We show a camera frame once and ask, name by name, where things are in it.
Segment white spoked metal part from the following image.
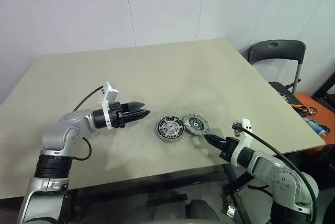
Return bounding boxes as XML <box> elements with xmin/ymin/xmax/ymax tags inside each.
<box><xmin>278</xmin><ymin>92</ymin><xmax>291</xmax><ymax>104</ymax></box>

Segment orange box with tools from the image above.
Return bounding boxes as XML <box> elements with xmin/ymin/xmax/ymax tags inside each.
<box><xmin>294</xmin><ymin>92</ymin><xmax>335</xmax><ymax>154</ymax></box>

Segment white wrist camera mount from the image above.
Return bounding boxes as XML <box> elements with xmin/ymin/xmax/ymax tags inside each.
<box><xmin>231</xmin><ymin>118</ymin><xmax>252</xmax><ymax>169</ymax></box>
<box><xmin>96</xmin><ymin>81</ymin><xmax>120</xmax><ymax>130</ymax></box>

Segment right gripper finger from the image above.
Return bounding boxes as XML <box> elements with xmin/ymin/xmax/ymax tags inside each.
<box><xmin>203</xmin><ymin>133</ymin><xmax>228</xmax><ymax>145</ymax></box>
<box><xmin>206</xmin><ymin>138</ymin><xmax>228</xmax><ymax>156</ymax></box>

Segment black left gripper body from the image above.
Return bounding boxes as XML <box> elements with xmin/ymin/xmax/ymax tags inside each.
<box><xmin>108</xmin><ymin>102</ymin><xmax>132</xmax><ymax>129</ymax></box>

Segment dark wooden furniture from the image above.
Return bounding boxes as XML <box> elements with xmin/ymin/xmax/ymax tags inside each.
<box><xmin>312</xmin><ymin>69</ymin><xmax>335</xmax><ymax>102</ymax></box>

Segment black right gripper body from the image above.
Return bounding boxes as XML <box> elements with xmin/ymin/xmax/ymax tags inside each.
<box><xmin>221</xmin><ymin>137</ymin><xmax>240</xmax><ymax>163</ymax></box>

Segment black flat bar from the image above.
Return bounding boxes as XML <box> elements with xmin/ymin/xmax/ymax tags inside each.
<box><xmin>146</xmin><ymin>194</ymin><xmax>188</xmax><ymax>207</ymax></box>

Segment silver metal latch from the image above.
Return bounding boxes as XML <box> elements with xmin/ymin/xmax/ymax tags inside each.
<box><xmin>221</xmin><ymin>199</ymin><xmax>238</xmax><ymax>218</ymax></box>

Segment orange-handled pliers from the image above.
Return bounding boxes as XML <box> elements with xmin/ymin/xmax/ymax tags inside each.
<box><xmin>290</xmin><ymin>103</ymin><xmax>309</xmax><ymax>112</ymax></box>

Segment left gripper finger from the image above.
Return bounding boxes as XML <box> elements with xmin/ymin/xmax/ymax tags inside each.
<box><xmin>121</xmin><ymin>108</ymin><xmax>152</xmax><ymax>126</ymax></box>
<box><xmin>122</xmin><ymin>100</ymin><xmax>147</xmax><ymax>112</ymax></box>

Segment grey round motor cover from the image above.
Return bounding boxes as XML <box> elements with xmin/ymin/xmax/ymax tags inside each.
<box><xmin>182</xmin><ymin>113</ymin><xmax>211</xmax><ymax>137</ymax></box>

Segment silver motor stator copper coils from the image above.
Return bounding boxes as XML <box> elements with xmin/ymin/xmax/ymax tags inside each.
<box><xmin>156</xmin><ymin>116</ymin><xmax>186</xmax><ymax>144</ymax></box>

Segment black metal table frame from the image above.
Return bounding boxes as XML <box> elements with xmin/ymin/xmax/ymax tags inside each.
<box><xmin>59</xmin><ymin>161</ymin><xmax>252</xmax><ymax>224</ymax></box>

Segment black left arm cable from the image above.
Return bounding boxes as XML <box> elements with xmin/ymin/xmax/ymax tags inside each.
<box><xmin>70</xmin><ymin>85</ymin><xmax>105</xmax><ymax>161</ymax></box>

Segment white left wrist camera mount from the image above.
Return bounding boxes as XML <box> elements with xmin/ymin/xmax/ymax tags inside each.
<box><xmin>96</xmin><ymin>81</ymin><xmax>120</xmax><ymax>130</ymax></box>

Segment dark rounded shape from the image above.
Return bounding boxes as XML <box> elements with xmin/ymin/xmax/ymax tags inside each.
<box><xmin>185</xmin><ymin>199</ymin><xmax>220</xmax><ymax>224</ymax></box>

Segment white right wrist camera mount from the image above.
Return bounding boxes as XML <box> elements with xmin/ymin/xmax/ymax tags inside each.
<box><xmin>231</xmin><ymin>118</ymin><xmax>252</xmax><ymax>169</ymax></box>

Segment blue cylindrical tool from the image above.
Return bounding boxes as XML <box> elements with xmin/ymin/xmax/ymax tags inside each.
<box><xmin>305</xmin><ymin>118</ymin><xmax>328</xmax><ymax>136</ymax></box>

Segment dark grey folding chair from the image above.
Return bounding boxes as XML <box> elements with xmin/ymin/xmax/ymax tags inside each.
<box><xmin>241</xmin><ymin>39</ymin><xmax>307</xmax><ymax>116</ymax></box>

